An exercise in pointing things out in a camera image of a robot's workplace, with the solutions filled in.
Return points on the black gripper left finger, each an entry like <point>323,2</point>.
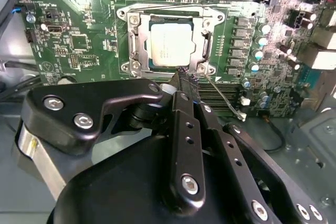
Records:
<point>186,155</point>

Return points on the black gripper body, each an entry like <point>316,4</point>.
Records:
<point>118,187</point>

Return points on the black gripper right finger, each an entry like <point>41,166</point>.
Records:
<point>228,150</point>

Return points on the silver CPU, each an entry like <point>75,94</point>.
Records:
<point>170,43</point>

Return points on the metal socket cover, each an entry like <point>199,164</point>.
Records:
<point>143,48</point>

